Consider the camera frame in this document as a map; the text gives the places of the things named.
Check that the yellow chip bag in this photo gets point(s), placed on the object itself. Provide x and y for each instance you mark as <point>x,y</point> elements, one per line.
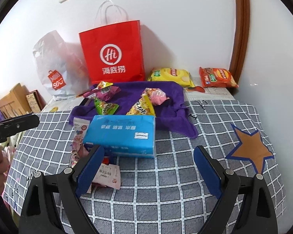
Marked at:
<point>171,76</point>

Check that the brown wooden door frame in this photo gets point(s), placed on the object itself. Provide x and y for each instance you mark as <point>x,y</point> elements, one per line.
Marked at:
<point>241,29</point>

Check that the pale pink peach snack packet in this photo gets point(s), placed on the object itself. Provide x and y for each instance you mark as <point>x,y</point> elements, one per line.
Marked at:
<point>109,175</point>

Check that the brown patterned box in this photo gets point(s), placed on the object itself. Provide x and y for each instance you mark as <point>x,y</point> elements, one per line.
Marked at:
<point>35,101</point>

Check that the white plastic shopping bag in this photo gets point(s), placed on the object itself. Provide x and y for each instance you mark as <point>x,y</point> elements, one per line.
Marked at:
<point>61,61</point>

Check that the pink cartoon snack packet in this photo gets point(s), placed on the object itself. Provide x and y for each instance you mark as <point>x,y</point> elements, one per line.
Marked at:
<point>156,96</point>

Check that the red paper bag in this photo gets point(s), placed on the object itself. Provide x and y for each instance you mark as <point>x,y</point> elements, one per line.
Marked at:
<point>112,53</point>

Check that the small red snack packet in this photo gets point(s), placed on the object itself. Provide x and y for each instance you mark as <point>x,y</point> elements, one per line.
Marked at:
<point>106,160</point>

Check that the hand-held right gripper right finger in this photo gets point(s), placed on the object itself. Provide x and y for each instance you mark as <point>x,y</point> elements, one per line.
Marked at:
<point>207,173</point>

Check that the blue tissue pack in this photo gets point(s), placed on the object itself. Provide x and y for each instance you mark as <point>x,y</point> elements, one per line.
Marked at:
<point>119,129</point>

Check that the yellow triangular snack packet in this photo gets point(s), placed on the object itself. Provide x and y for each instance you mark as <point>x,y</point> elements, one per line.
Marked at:
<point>139,108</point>

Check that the pink and yellow snack packet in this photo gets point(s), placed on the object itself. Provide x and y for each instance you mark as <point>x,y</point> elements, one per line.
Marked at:
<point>105,91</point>

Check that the green snack packet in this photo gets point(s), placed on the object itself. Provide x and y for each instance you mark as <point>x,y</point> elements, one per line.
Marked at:
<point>105,107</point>

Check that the wooden headboard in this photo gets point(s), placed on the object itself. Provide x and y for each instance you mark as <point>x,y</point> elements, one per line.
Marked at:
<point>12,97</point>

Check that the purple towel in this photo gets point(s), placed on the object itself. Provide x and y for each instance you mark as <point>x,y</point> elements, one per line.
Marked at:
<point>127,95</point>

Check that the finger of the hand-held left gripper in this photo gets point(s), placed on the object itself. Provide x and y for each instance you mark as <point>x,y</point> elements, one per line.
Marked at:
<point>17,124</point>

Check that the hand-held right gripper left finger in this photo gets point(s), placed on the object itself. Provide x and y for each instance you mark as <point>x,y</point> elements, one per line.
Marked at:
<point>90,170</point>

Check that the person's left hand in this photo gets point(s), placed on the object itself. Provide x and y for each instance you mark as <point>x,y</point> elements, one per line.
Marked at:
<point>1,165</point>

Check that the small black clip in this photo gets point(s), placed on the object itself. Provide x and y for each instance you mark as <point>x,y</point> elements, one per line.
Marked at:
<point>192,116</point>
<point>201,104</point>

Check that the grey checkered cloth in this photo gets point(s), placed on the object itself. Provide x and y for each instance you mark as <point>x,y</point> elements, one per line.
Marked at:
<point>161,195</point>

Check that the brown white snack stick packet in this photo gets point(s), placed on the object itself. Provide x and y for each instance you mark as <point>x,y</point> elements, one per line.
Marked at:
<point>80,129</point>

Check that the red chip bag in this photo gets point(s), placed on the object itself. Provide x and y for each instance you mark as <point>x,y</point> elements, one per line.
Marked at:
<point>217,78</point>

